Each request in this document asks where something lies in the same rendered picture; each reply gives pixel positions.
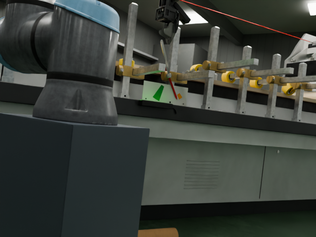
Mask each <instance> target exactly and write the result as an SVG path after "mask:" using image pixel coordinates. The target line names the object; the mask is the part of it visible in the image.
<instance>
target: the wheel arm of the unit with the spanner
mask: <svg viewBox="0 0 316 237"><path fill-rule="evenodd" d="M210 78H214V71H210V70H208V71H199V72H192V73H185V74H178V75H177V80H179V81H186V80H196V79H210Z"/></svg>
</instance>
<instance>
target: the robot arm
mask: <svg viewBox="0 0 316 237"><path fill-rule="evenodd" d="M178 1H179V0H159V7H158V8H157V9H156V16H155V20H156V21H159V22H162V23H165V24H164V26H163V29H162V30H159V34H160V35H161V36H163V37H164V38H165V39H166V43H167V44H168V45H169V44H170V43H171V42H172V40H173V38H174V36H175V34H176V32H177V29H178V27H179V21H180V22H181V23H182V24H188V23H189V22H190V21H191V19H190V18H189V16H188V15H187V14H186V13H185V12H184V10H183V9H182V8H181V7H180V5H179V4H178V3H177V2H178ZM157 13H158V16H157ZM156 17H157V18H156ZM119 33H120V31H119V15H118V13H117V12H116V11H115V10H114V9H113V8H111V7H110V6H108V5H106V4H104V3H102V2H99V1H97V0H7V2H6V11H5V16H4V17H2V18H0V63H1V64H2V65H4V66H5V67H6V68H8V69H10V70H12V71H16V72H20V73H24V74H46V75H47V78H46V83H45V86H44V88H43V90H42V92H41V94H40V95H39V97H38V99H37V101H36V103H35V105H34V107H33V113H32V116H33V117H36V118H41V119H49V120H57V121H65V122H74V123H84V124H95V125H109V126H117V125H118V114H117V110H116V105H115V101H114V97H113V93H112V91H113V82H114V73H115V65H116V57H117V48H118V40H119Z"/></svg>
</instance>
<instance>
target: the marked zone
mask: <svg viewBox="0 0 316 237"><path fill-rule="evenodd" d="M163 89H164V86H163V85H161V86H160V88H159V89H158V90H157V92H156V93H155V94H154V96H153V98H155V99H156V100H158V101H159V100H160V97H161V94H162V92H163Z"/></svg>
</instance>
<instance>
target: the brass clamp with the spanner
mask: <svg viewBox="0 0 316 237"><path fill-rule="evenodd" d="M170 73H171V74H172V77H171V78H170V79H171V81H172V82H175V83H178V84H187V80H186V81H179V80H177V75H178V74H181V73H177V72H173V71H170ZM166 74H167V71H164V72H162V74H161V79H162V80H164V81H169V79H168V78H167V77H166Z"/></svg>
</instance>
